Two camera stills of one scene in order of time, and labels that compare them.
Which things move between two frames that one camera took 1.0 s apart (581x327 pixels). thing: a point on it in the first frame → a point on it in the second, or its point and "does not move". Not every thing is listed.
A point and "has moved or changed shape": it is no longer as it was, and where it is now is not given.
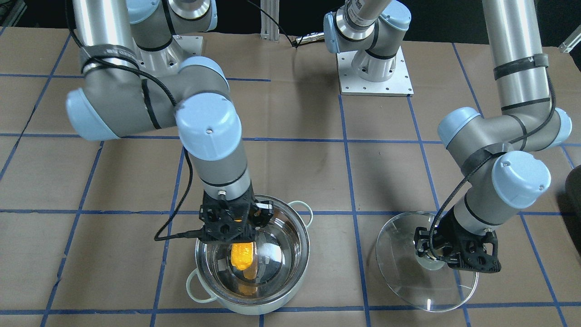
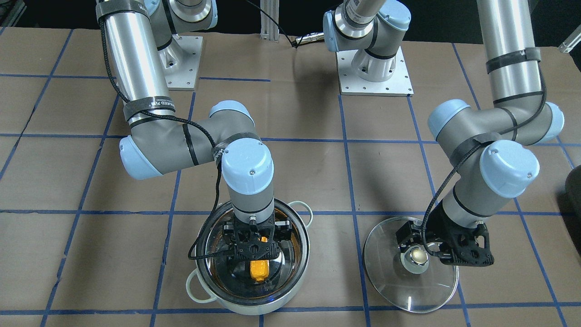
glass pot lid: [426, 284] has moved or changed shape
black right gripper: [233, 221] → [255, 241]
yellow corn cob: [241, 255] has moved or changed shape
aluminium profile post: [269, 30] does not move
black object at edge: [571, 208] does not move
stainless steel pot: [281, 252] does not move
